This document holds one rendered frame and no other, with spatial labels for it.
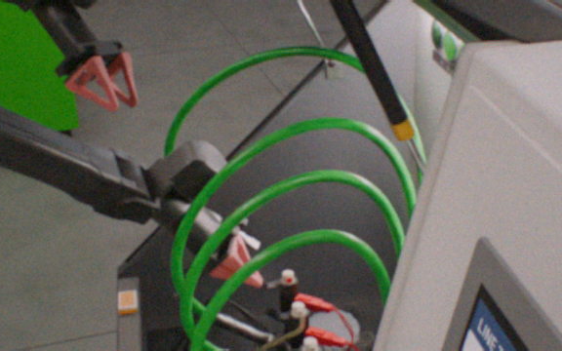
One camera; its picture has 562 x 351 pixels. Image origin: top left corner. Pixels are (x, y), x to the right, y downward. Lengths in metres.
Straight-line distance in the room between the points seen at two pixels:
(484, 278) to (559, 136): 0.12
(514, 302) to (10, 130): 0.60
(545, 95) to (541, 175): 0.07
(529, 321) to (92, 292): 2.81
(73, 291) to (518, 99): 2.81
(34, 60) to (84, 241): 1.14
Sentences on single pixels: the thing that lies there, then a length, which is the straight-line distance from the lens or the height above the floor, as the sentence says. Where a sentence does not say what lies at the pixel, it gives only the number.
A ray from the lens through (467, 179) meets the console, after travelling 0.70.
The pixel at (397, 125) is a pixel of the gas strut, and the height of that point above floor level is 1.47.
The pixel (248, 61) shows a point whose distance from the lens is 1.17.
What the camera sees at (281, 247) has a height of 1.31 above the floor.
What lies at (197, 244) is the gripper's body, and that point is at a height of 1.18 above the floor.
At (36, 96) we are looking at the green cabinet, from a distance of 4.48.
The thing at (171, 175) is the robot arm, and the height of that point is 1.29.
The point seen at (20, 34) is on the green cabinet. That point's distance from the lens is 4.38.
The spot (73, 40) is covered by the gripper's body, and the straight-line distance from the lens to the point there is 1.31.
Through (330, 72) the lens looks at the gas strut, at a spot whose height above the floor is 1.30.
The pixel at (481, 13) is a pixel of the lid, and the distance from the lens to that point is 0.73.
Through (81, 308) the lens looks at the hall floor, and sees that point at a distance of 3.24.
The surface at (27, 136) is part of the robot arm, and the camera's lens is 1.01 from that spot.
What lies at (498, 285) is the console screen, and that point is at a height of 1.43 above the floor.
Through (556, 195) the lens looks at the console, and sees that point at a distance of 0.59.
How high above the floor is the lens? 1.77
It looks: 26 degrees down
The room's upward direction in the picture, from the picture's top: 3 degrees counter-clockwise
